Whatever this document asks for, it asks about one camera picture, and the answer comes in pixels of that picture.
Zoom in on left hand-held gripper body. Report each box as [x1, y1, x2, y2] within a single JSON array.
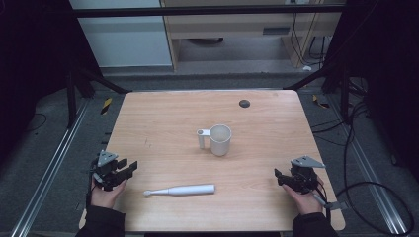
[[90, 149, 130, 193]]

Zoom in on white electric toothbrush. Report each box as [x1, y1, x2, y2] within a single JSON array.
[[142, 184, 216, 198]]

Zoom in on black metal stand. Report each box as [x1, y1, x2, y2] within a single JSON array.
[[282, 60, 352, 124], [64, 60, 133, 130]]

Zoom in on black hanging desk cables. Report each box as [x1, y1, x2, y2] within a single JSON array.
[[289, 12, 332, 67]]

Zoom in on person's left hand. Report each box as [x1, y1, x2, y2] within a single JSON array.
[[90, 179, 128, 210]]

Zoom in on person's right hand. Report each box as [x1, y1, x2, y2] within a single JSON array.
[[282, 177, 326, 216]]

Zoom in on yellow black floor tape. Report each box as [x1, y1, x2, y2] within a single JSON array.
[[311, 94, 331, 110], [100, 97, 114, 116]]

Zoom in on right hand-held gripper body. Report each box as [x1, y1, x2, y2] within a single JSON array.
[[286, 155, 327, 196]]

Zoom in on black horizontal frame bar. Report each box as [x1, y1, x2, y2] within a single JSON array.
[[70, 4, 346, 19]]

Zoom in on white cabinet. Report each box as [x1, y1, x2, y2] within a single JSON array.
[[68, 0, 173, 69]]

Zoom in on black looped floor cable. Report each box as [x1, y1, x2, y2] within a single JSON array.
[[335, 181, 416, 237]]

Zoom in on aluminium floor rail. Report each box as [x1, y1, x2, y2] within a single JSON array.
[[327, 94, 410, 236], [9, 98, 91, 237]]

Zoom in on light wooden desk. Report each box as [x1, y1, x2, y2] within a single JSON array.
[[159, 0, 348, 71]]

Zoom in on dark curtain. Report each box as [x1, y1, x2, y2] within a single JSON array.
[[324, 0, 419, 184], [0, 0, 102, 169]]

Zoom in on white cup with handle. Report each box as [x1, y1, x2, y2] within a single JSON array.
[[196, 123, 233, 157]]

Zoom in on thin black floor cable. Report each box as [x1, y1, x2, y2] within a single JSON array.
[[25, 112, 48, 133]]

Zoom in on grey cable connector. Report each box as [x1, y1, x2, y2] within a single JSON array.
[[312, 193, 349, 212]]

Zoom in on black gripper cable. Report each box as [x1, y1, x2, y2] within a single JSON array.
[[315, 179, 332, 220], [84, 171, 99, 211]]

